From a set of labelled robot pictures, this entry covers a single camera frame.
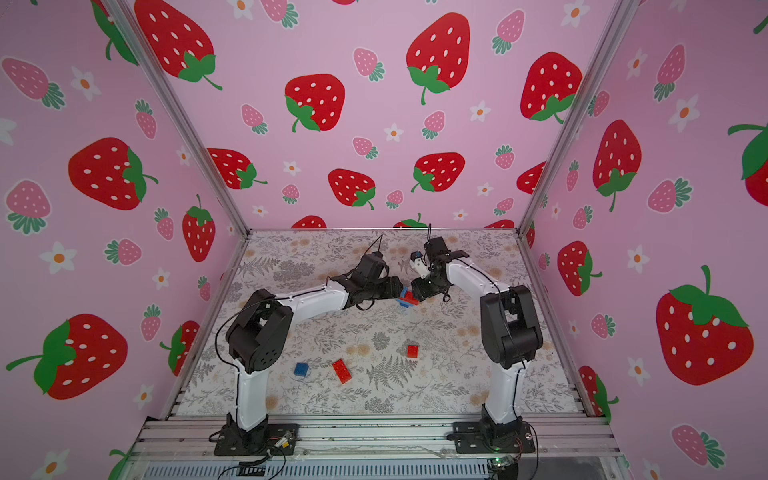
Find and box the red 2x4 brick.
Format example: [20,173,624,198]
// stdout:
[400,290,419,306]
[332,359,352,384]

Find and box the blue 2x2 brick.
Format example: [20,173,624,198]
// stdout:
[294,362,309,378]

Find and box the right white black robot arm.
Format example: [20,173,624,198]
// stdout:
[410,237,543,451]

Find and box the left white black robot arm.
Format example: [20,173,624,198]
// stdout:
[221,252,404,452]

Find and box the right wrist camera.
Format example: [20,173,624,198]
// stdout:
[410,251,430,279]

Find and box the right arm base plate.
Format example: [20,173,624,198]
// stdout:
[446,422,536,455]

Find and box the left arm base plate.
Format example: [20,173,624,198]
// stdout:
[214,421,299,457]

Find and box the right aluminium corner post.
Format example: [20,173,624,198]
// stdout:
[517,0,639,240]

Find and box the aluminium corner post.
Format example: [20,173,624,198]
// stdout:
[517,0,639,240]
[104,0,251,238]

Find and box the aluminium front rail frame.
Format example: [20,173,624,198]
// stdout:
[116,414,632,479]

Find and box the left aluminium corner post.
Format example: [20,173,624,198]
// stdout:
[104,0,251,238]

